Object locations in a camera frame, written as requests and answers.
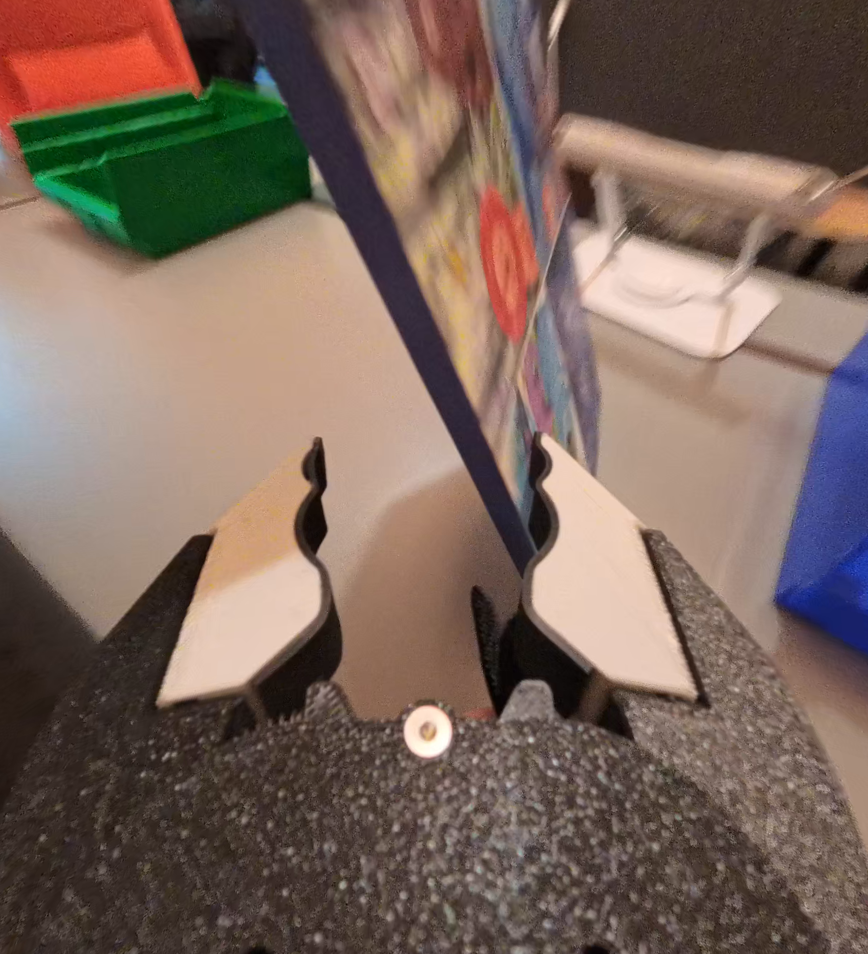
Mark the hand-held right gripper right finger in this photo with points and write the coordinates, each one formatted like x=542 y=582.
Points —
x=605 y=589

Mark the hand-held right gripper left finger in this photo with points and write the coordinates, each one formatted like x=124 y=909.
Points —
x=255 y=596

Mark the animal jigsaw puzzle board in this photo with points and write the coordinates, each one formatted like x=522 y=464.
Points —
x=434 y=186

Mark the grey desk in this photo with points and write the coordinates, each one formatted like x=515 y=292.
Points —
x=180 y=358

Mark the dark desk divider panel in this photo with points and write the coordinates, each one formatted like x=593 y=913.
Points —
x=702 y=59

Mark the blue plastic bin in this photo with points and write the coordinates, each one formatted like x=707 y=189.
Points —
x=858 y=484

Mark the green plastic bin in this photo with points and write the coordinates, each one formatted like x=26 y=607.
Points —
x=180 y=186

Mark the silver metal bar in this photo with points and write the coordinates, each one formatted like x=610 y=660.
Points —
x=665 y=160

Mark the orange plastic bin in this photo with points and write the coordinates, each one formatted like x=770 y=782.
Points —
x=68 y=67

